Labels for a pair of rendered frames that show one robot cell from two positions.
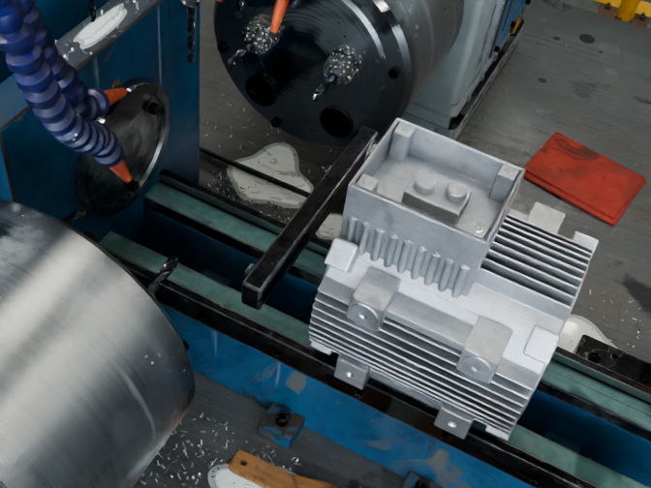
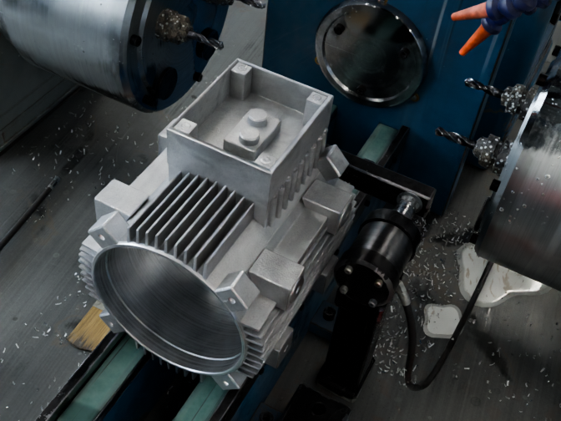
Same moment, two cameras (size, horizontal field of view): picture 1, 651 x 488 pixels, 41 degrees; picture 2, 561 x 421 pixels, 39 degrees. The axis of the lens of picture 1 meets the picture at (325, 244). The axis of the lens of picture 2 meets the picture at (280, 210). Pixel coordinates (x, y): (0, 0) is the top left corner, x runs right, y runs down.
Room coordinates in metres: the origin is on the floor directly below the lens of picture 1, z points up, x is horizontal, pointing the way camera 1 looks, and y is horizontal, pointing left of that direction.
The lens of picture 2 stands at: (0.59, -0.61, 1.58)
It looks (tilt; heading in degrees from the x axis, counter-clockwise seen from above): 46 degrees down; 92
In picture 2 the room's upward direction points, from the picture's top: 8 degrees clockwise
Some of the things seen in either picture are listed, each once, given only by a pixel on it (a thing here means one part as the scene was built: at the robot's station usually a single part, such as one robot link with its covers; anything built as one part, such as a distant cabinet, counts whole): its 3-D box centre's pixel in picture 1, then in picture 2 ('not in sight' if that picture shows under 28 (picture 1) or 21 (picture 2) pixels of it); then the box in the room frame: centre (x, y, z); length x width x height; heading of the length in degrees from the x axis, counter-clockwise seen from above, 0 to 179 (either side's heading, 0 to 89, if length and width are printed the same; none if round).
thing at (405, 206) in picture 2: not in sight; (396, 224); (0.69, -0.06, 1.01); 0.08 x 0.02 x 0.02; 70
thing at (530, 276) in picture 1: (449, 294); (224, 240); (0.52, -0.12, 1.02); 0.20 x 0.19 x 0.19; 70
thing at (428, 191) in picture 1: (430, 206); (250, 142); (0.53, -0.08, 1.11); 0.12 x 0.11 x 0.07; 70
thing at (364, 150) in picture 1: (316, 210); (319, 158); (0.60, 0.01, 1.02); 0.26 x 0.04 x 0.03; 160
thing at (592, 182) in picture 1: (583, 176); not in sight; (0.96, -0.35, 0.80); 0.15 x 0.12 x 0.01; 60
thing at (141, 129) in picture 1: (128, 149); (368, 56); (0.64, 0.21, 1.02); 0.15 x 0.02 x 0.15; 160
